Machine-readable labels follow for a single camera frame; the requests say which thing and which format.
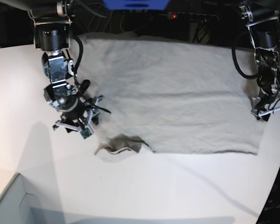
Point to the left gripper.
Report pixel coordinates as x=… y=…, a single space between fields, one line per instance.
x=264 y=105

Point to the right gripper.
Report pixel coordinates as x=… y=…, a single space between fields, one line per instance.
x=78 y=114

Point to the light grey t-shirt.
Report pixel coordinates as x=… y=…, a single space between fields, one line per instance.
x=168 y=97

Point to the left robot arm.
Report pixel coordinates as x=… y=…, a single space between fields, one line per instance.
x=261 y=18

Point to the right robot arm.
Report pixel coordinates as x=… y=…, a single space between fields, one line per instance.
x=62 y=55

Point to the black power strip red light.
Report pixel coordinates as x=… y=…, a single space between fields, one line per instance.
x=193 y=17

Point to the grey bin at corner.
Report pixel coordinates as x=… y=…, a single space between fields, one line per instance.
x=22 y=203

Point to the thin looped cable background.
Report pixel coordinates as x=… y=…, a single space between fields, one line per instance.
x=114 y=23

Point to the blue box at top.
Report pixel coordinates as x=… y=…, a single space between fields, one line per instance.
x=136 y=4

